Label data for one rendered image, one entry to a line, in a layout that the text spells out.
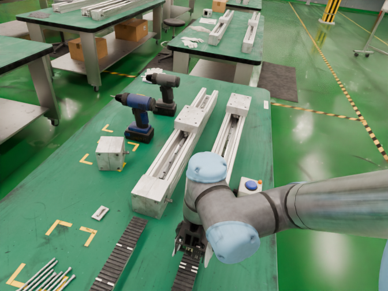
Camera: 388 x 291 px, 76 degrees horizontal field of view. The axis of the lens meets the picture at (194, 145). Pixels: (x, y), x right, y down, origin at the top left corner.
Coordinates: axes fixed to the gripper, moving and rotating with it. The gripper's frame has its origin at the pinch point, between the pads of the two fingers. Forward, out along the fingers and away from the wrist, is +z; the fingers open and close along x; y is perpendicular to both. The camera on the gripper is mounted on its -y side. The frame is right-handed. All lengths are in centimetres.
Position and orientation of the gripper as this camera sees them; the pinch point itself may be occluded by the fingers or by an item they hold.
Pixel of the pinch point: (193, 250)
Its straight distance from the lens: 75.2
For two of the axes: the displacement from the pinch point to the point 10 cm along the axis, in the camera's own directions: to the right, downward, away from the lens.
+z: -1.0, 7.9, 6.1
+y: -2.8, 5.7, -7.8
